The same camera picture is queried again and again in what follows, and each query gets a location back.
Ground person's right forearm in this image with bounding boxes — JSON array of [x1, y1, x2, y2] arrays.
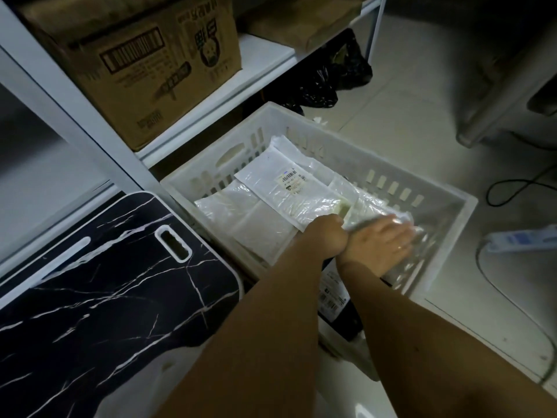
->
[[339, 263, 557, 418]]

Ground dark grey labelled bag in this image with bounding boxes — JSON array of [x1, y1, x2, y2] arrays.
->
[[317, 256, 364, 343]]

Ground dark cardboard box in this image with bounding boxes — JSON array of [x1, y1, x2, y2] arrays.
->
[[237, 0, 364, 54]]

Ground thin black cable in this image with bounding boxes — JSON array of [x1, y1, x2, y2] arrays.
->
[[486, 163, 557, 208]]

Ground black marble lap table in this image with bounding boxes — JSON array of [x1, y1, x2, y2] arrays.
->
[[0, 191, 244, 418]]

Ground black plastic bag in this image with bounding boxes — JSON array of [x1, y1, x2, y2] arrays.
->
[[278, 29, 374, 116]]

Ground person's white shorts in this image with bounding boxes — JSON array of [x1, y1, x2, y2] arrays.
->
[[93, 343, 331, 418]]

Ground person's left hand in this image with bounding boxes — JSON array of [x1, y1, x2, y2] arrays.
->
[[300, 214, 349, 262]]

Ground white metal shelf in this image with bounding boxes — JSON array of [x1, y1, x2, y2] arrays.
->
[[0, 0, 388, 275]]

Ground person's left forearm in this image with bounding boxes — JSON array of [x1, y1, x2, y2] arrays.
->
[[154, 243, 345, 418]]

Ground white power strip with cable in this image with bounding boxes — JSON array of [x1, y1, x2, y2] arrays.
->
[[475, 225, 557, 386]]

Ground white plastic basket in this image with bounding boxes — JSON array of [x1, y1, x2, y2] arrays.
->
[[160, 102, 479, 381]]

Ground cardboard box with black print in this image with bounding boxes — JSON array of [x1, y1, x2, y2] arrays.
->
[[17, 0, 243, 152]]

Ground person's right hand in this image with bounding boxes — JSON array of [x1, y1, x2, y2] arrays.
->
[[337, 214, 417, 278]]

